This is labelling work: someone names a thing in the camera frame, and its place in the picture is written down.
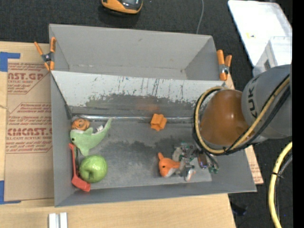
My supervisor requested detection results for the green toy dolphin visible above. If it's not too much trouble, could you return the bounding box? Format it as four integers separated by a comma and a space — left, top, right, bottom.
69, 117, 113, 157

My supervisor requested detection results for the orange star-shaped block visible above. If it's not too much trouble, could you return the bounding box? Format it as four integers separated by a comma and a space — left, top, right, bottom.
150, 113, 168, 132

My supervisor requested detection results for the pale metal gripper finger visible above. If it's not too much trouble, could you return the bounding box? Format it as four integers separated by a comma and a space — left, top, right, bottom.
172, 144, 192, 162
180, 164, 197, 182

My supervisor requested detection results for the grey metal bin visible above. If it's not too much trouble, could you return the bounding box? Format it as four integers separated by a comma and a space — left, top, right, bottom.
48, 24, 257, 208

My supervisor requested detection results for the red plastic tool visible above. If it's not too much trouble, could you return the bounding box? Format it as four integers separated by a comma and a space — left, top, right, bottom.
68, 143, 91, 192

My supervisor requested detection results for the orange toy fish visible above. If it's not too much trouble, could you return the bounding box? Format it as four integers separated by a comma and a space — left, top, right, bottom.
157, 152, 181, 178

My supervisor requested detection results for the small orange round toy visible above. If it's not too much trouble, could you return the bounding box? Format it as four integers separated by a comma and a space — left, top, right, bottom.
71, 118, 90, 131

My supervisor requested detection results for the brown cardboard board red print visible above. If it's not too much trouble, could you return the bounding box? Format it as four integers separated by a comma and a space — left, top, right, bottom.
0, 41, 264, 204

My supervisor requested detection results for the green apple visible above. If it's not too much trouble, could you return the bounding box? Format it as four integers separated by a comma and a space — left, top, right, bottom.
79, 154, 108, 184

